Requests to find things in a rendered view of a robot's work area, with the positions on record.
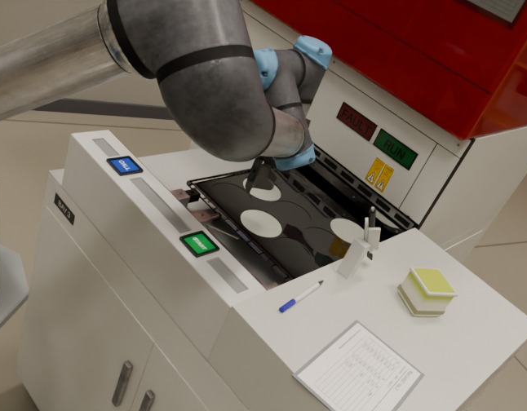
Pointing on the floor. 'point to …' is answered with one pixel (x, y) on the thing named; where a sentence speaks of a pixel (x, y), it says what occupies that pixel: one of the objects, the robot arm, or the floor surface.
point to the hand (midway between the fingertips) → (246, 187)
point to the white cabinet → (105, 330)
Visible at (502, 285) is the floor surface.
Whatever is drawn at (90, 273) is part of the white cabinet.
